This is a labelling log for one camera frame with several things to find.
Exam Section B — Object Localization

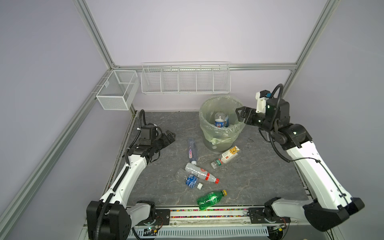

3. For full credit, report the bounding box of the blue cap pepsi bottle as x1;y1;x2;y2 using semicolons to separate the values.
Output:
214;112;230;128

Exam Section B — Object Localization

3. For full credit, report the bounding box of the flower label tea bottle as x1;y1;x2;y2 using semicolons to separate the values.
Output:
211;146;241;169

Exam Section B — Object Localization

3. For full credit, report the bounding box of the blue label white cap bottle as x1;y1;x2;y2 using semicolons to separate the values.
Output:
176;169;203;190

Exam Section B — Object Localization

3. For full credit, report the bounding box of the green bottle yellow cap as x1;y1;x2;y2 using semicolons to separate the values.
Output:
197;190;227;211

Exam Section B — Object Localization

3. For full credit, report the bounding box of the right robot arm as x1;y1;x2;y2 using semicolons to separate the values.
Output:
236;107;365;232

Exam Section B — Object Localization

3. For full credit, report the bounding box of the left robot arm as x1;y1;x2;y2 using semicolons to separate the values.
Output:
86;129;176;240

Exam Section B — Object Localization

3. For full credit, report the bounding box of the bin with green bag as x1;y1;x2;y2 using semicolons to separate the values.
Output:
199;96;245;152

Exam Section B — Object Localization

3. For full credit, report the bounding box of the purple label clear bottle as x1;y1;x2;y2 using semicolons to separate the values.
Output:
188;138;198;165

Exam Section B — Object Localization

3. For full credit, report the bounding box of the red cap white bottle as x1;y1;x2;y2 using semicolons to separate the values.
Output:
185;163;220;184

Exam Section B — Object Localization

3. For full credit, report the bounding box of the white mesh box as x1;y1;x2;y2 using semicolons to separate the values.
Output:
96;70;140;111

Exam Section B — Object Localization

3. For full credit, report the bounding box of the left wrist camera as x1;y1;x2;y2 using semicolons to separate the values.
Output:
140;125;159;142

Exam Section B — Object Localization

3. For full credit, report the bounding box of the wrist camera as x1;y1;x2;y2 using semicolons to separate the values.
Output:
256;90;271;114
140;125;159;142

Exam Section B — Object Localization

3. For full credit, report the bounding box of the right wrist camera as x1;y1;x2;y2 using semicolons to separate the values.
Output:
256;90;271;114

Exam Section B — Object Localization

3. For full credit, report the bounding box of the white wire rack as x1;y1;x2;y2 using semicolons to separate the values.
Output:
141;62;232;95

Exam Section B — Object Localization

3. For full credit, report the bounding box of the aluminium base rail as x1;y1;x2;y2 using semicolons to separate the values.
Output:
79;204;313;238

